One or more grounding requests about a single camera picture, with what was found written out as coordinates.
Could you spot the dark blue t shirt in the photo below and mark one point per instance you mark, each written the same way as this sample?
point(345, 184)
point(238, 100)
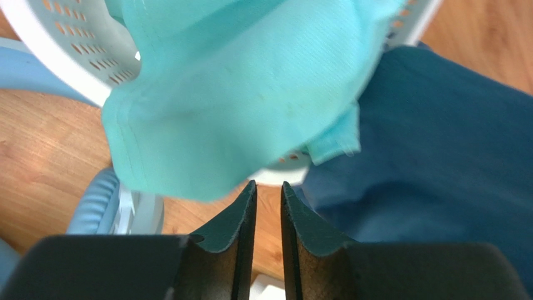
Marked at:
point(446, 156)

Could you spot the teal t shirt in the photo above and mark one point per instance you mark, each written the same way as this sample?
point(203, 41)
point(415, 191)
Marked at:
point(227, 88)

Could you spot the light blue headphones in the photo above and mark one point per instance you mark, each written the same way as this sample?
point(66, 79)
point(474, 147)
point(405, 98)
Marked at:
point(106, 207)

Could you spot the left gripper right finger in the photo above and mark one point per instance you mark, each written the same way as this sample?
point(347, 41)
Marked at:
point(320, 262)

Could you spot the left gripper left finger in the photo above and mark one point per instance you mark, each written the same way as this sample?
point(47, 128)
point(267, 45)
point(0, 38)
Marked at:
point(213, 262)

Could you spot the white perforated plastic basket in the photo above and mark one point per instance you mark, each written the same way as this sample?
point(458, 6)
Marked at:
point(81, 44)

